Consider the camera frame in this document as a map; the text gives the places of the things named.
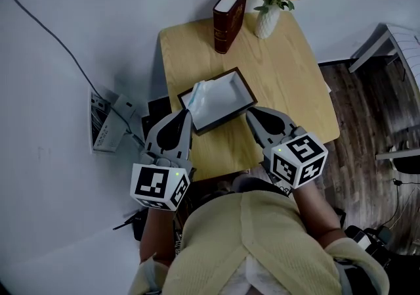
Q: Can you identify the black chair seat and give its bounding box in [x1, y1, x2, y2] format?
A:
[392, 156, 420, 175]

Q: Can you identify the black power adapter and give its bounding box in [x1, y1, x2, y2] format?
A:
[375, 226, 393, 246]

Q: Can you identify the black and white device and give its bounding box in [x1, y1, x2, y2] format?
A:
[344, 225, 393, 269]

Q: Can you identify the black floor cable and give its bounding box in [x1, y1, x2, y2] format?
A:
[380, 177, 420, 229]

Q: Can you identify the grey shelf board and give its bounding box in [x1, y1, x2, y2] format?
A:
[375, 148, 420, 161]

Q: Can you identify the red hardcover book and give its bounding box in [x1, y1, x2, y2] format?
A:
[212, 0, 248, 55]

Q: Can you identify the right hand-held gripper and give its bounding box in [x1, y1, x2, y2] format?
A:
[245, 106, 329, 190]

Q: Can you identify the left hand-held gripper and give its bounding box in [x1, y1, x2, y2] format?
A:
[129, 109, 196, 212]

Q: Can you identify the grey wall cable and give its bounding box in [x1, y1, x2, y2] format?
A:
[0, 0, 146, 147]

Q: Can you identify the dark wooden tray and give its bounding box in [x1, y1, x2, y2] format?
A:
[177, 66, 259, 137]

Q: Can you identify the white textured vase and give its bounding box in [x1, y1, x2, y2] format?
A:
[253, 4, 282, 40]

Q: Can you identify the black flat panel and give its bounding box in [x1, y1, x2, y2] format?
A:
[140, 95, 173, 139]

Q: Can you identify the white blue plastic packet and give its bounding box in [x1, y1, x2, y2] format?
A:
[186, 79, 216, 119]

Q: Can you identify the person's pale yellow cardigan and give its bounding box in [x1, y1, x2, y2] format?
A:
[129, 190, 391, 295]

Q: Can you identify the person's left forearm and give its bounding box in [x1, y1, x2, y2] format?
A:
[138, 206, 177, 267]

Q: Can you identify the white side table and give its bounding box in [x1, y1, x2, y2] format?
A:
[348, 22, 420, 91]

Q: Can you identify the person's right forearm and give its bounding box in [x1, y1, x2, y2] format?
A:
[291, 181, 344, 250]

